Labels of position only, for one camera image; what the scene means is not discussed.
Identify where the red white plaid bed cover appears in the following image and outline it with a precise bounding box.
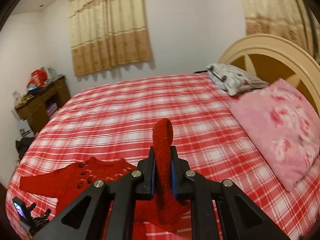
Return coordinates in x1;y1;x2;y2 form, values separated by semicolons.
5;73;319;239

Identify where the grey white patterned pillow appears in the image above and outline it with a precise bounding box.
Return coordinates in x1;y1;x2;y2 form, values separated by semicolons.
206;63;269;96

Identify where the pink floral pillow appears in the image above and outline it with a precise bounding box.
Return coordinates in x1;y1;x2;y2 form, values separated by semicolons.
230;79;319;192

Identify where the beige curtain on window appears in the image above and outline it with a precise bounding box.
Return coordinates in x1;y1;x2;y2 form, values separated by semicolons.
69;0;152;76

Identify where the white paper bag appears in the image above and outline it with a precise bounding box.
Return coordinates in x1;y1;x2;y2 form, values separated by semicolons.
18;120;34;138

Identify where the cream wooden headboard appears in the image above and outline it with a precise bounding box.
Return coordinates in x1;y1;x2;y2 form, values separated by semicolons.
218;34;319;114

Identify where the red knitted sweater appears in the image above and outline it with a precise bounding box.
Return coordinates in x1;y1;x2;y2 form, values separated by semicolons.
20;118;190;239

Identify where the black bag on floor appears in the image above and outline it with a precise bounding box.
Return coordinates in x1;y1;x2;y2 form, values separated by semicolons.
15;137;35;160

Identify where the beige curtain by headboard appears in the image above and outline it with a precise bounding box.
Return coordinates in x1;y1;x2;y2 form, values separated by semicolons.
242;0;319;62

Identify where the dark wooden desk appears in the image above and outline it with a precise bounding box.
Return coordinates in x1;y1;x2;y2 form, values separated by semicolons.
15;75;71;133

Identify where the red gift box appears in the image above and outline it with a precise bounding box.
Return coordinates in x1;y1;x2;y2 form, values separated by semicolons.
27;67;48;88

